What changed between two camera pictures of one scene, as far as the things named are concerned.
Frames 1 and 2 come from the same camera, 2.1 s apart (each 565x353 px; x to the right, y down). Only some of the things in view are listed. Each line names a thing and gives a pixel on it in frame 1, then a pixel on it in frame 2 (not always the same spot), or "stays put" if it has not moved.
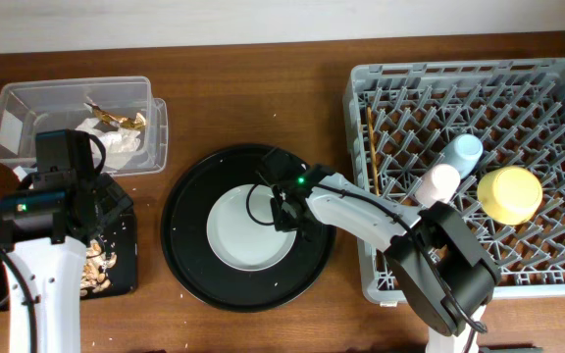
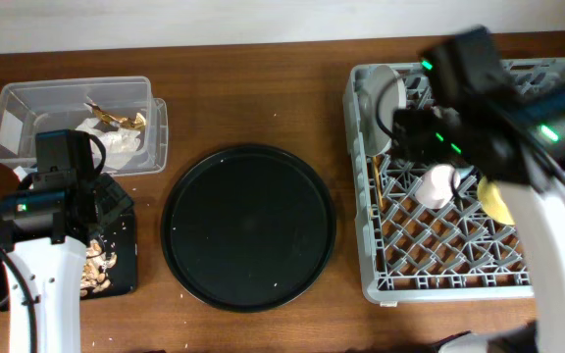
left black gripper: (116, 200) stays put
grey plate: (241, 229) -> (383, 91)
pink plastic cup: (438, 184) stays put
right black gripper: (279, 220) -> (421, 126)
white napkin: (120, 143) stays put
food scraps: (95, 277) stays put
